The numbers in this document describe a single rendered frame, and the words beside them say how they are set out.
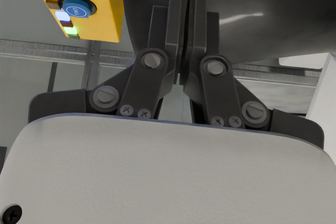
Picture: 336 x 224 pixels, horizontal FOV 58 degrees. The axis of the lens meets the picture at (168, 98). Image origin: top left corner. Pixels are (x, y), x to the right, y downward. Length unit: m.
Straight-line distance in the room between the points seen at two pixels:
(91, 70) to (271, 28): 0.75
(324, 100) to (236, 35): 0.31
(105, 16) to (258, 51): 0.30
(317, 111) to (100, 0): 0.36
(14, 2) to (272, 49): 0.92
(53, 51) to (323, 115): 0.74
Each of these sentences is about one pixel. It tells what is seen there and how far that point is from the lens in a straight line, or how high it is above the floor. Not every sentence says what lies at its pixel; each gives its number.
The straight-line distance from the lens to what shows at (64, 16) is 0.51.
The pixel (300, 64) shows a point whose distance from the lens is 0.94.
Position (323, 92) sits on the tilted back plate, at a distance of 0.50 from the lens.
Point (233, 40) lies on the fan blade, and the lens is 0.23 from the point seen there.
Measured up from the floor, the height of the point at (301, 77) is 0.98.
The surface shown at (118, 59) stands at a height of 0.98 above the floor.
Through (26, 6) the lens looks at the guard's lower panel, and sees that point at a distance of 1.06.
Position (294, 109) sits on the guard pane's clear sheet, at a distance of 0.99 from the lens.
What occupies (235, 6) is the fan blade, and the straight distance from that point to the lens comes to 0.20.
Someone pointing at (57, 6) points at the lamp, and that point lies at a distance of 0.48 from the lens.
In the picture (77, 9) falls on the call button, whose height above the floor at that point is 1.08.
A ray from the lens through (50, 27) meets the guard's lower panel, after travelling 1.00.
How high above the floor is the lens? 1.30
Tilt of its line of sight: 14 degrees down
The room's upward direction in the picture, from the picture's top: 175 degrees counter-clockwise
